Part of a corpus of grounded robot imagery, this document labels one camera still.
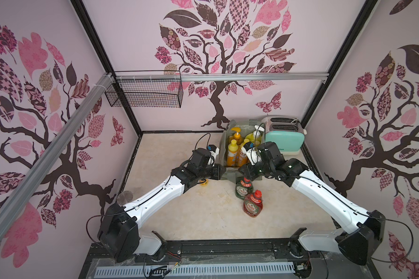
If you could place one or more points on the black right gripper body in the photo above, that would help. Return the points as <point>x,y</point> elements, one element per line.
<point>251,171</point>

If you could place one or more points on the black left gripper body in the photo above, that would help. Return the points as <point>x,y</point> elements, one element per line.
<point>213,172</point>

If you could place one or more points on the orange bottle yellow cap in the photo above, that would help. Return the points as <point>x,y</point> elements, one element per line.
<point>241,156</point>
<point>232,153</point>
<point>203,182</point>

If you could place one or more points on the grey-green shopping bag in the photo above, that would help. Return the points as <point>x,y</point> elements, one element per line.
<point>232,173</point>

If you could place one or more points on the orange pump soap bottle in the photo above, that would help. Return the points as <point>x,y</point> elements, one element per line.
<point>237,135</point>

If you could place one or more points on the large yellow dish soap bottle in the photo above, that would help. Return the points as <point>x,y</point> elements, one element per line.
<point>257,135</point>

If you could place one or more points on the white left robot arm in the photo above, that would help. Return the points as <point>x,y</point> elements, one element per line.
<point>119,231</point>

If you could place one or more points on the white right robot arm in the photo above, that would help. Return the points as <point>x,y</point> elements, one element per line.
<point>361,231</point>

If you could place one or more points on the dark green bottle red cap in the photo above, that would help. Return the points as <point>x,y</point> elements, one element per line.
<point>243,187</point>

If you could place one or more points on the mint green toaster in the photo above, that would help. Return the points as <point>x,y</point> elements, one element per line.
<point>286,132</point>

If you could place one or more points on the clear glass jar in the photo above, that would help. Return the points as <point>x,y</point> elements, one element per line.
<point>124,197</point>

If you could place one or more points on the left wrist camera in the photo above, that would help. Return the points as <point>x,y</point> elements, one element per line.
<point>205,156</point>

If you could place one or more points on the black wire basket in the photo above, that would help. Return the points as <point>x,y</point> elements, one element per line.
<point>146,89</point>

